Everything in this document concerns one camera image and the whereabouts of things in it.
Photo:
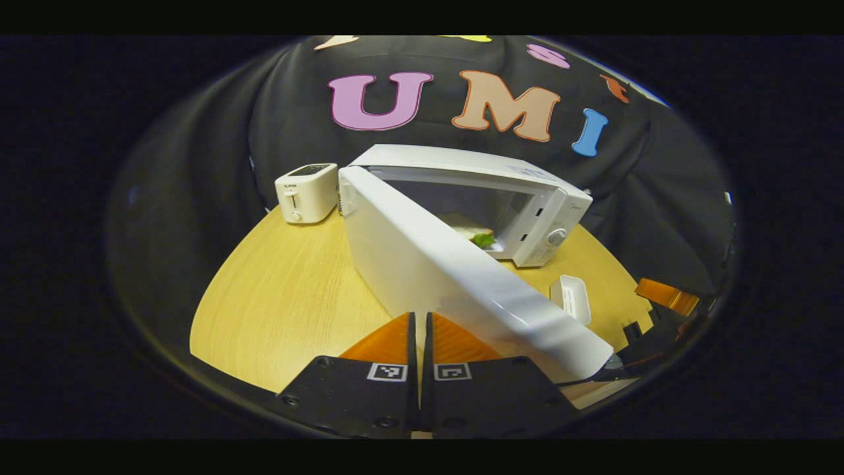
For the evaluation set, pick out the white microwave oven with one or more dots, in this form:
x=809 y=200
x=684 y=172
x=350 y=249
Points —
x=422 y=264

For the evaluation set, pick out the white toaster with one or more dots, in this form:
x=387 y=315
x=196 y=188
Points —
x=306 y=194

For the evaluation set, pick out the lettuce sandwich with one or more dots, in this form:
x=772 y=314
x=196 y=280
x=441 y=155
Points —
x=476 y=234

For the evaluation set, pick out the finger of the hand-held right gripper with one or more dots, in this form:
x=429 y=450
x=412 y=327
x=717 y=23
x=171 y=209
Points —
x=669 y=295
x=649 y=343

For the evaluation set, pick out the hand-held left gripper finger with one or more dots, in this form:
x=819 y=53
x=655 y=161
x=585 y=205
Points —
x=413 y=396
x=427 y=396

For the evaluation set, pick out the white rectangular tray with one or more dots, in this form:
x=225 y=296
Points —
x=572 y=300

